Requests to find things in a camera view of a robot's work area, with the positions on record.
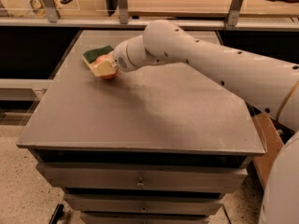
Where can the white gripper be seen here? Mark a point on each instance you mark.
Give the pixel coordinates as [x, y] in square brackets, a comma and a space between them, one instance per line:
[121, 58]

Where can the red apple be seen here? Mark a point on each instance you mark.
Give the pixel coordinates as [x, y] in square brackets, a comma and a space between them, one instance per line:
[105, 67]

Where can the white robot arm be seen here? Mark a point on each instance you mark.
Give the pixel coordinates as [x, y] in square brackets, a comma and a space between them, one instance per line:
[270, 85]

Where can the green and yellow sponge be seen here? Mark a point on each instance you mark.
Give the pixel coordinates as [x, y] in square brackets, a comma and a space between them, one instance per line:
[90, 56]

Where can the snack bag on shelf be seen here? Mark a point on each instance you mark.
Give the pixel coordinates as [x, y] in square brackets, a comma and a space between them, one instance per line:
[24, 8]

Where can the grey drawer cabinet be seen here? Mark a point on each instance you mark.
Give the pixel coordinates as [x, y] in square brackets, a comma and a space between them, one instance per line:
[185, 135]

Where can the brass upper drawer knob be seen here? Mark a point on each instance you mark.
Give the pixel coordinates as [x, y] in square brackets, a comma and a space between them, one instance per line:
[140, 183]

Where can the brass drawer knob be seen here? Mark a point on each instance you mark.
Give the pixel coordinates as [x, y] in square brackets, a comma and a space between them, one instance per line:
[140, 183]
[143, 209]

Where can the brass lower drawer knob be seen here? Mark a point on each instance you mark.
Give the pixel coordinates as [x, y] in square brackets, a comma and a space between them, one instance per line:
[143, 209]

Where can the cardboard box with cans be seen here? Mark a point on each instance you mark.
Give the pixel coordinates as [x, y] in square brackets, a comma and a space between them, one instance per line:
[273, 137]

